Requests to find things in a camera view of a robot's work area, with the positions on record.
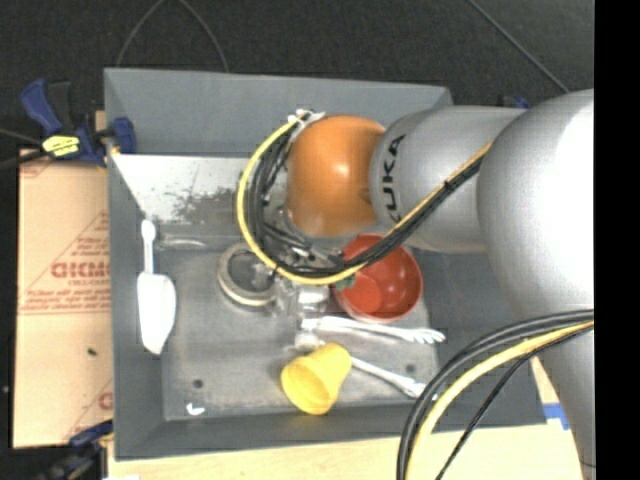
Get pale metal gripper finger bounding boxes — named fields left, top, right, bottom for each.
left=299, top=286, right=331, bottom=315
left=275, top=277, right=300, bottom=317

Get white plastic tongs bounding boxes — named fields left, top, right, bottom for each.
left=299, top=315, right=447, bottom=346

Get yellow plastic cup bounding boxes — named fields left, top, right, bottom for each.
left=279, top=342, right=354, bottom=416

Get grey metal bin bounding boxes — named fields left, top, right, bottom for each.
left=103, top=67, right=547, bottom=459

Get red bowl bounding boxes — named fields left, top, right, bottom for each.
left=333, top=233, right=425, bottom=324

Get white plastic fork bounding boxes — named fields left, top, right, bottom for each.
left=294, top=331, right=428, bottom=400

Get white plastic scoop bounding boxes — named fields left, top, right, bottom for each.
left=136, top=219, right=178, bottom=356

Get brown cardboard board, red print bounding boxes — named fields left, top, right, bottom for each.
left=11, top=149, right=116, bottom=450

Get grey round ring lid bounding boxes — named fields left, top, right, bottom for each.
left=216, top=243, right=282, bottom=309

